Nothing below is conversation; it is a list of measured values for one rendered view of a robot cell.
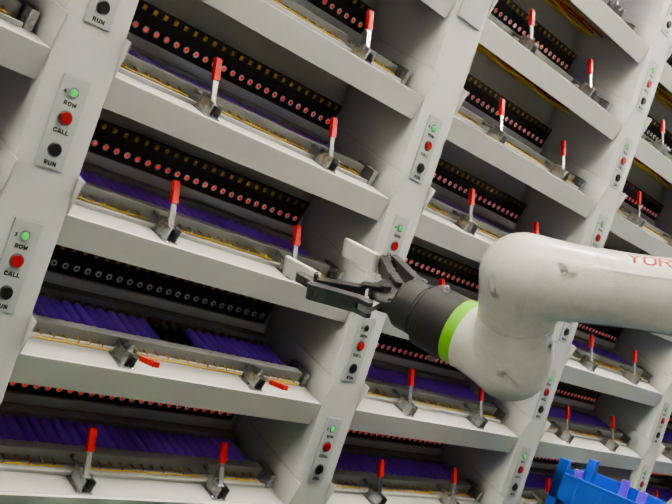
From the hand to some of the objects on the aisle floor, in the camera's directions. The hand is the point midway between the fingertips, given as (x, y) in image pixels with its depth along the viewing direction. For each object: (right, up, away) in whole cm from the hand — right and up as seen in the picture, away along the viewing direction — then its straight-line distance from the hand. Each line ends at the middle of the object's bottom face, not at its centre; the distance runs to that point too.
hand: (321, 258), depth 142 cm
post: (-21, -76, +34) cm, 86 cm away
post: (-67, -60, -16) cm, 91 cm away
